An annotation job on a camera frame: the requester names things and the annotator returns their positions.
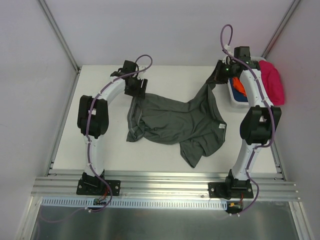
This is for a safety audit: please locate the blue t shirt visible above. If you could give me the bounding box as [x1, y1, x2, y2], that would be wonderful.
[231, 87, 248, 104]

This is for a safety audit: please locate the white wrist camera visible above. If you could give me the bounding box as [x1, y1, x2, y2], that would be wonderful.
[135, 65, 147, 76]
[222, 44, 234, 59]

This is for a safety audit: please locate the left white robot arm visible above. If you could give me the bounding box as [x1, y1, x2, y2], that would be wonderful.
[77, 60, 148, 194]

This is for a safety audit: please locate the grey t shirt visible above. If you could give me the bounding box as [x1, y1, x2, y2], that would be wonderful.
[126, 76, 227, 168]

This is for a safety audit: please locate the white slotted cable duct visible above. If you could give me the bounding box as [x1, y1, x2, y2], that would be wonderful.
[41, 196, 227, 211]

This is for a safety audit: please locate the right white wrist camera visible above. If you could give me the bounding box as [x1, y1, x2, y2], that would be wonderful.
[222, 44, 234, 59]

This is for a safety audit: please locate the right aluminium corner post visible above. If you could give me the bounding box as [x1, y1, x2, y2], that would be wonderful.
[261, 0, 303, 59]

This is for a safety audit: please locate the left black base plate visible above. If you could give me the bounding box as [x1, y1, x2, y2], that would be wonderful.
[76, 179, 121, 196]

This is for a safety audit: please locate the white plastic laundry basket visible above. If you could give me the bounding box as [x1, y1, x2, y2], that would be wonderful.
[222, 55, 263, 108]

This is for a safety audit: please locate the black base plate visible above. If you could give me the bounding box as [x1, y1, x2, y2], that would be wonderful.
[208, 181, 254, 200]
[76, 179, 121, 196]

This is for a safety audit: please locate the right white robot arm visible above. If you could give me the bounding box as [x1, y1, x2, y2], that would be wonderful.
[208, 46, 282, 200]

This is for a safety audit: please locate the orange t shirt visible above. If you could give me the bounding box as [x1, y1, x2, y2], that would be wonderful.
[232, 77, 247, 97]

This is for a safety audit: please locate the aluminium mounting rail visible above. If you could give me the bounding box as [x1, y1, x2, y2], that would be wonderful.
[31, 169, 302, 202]

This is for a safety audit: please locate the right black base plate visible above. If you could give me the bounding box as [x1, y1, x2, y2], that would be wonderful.
[208, 181, 254, 200]

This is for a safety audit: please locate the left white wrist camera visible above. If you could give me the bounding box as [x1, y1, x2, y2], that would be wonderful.
[135, 65, 147, 76]

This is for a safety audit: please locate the aluminium corner post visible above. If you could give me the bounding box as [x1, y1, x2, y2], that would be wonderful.
[36, 0, 81, 73]
[261, 0, 303, 59]

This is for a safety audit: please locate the pink t shirt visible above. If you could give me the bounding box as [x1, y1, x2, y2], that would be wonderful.
[259, 60, 285, 106]

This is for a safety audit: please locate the left aluminium corner post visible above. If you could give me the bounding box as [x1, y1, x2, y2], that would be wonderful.
[36, 0, 81, 73]

